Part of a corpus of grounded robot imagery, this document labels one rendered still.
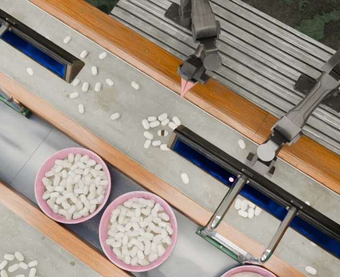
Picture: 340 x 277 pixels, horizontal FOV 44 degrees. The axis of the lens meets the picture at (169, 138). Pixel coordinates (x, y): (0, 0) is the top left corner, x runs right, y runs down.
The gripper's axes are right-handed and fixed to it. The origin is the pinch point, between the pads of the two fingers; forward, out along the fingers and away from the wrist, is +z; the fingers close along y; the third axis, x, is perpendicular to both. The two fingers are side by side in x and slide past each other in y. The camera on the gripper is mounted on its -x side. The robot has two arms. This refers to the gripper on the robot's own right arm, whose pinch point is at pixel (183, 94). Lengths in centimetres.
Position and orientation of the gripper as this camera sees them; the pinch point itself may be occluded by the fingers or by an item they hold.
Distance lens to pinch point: 146.0
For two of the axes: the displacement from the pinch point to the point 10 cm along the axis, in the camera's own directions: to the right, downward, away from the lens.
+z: -4.1, 7.8, 4.7
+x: 3.7, -3.2, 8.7
